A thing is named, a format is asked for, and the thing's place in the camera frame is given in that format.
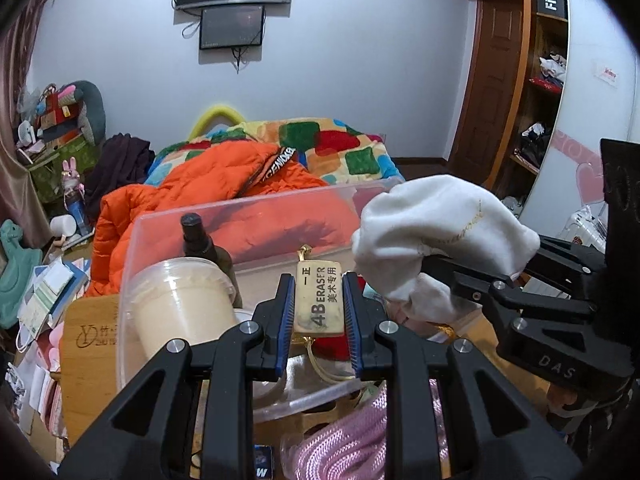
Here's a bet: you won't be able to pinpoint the white cloth pouch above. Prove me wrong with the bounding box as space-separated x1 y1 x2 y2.
352 174 540 325

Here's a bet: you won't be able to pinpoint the beige lidded plastic tub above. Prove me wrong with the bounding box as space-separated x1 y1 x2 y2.
125 257 239 358

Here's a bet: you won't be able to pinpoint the red velvet pouch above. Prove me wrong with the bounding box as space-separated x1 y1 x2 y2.
311 335 350 362

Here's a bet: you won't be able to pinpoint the pink rope bundle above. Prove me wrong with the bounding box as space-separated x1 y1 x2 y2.
278 378 452 480

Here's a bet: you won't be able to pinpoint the tan 4B eraser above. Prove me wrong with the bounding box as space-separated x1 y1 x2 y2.
294 260 345 337

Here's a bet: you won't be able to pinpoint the dark green spray bottle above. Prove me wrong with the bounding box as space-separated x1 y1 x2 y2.
180 212 243 309

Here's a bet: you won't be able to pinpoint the blue card box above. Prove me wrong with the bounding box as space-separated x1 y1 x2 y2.
254 444 274 480

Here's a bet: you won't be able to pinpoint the wooden door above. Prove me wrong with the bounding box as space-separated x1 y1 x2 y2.
448 0 524 188

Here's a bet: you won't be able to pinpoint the wooden wardrobe shelves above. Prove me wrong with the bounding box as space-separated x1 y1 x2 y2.
490 0 570 214

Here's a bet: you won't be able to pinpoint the colourful patchwork blanket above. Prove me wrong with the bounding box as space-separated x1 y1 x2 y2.
145 118 401 188

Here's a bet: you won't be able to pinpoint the stack of books and papers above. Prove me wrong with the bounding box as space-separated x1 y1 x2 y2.
15 259 90 353

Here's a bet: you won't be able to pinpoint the orange puffer jacket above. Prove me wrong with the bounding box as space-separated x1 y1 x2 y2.
87 140 359 297

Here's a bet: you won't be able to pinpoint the teal rocking horse toy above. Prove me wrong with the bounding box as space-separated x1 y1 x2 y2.
1 219 42 330

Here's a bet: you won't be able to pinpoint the white mug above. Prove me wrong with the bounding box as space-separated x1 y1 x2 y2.
50 214 77 238

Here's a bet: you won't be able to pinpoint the pink bunny bottle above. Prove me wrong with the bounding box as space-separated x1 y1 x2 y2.
62 156 91 236

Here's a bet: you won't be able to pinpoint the dark purple garment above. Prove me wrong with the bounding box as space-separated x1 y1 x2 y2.
85 133 155 219

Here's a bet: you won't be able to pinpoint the pink striped curtain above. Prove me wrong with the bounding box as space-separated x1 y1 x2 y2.
1 0 52 248

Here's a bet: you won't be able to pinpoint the green storage box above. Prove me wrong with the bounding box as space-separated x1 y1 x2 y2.
27 134 101 205

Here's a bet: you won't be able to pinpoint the yellow curved pillow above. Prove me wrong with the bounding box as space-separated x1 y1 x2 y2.
188 104 244 141

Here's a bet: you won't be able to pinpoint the grey plush toy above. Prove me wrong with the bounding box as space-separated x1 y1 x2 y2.
58 80 106 146

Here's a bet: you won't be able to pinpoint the small wall monitor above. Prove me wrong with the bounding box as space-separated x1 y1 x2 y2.
200 4 265 50

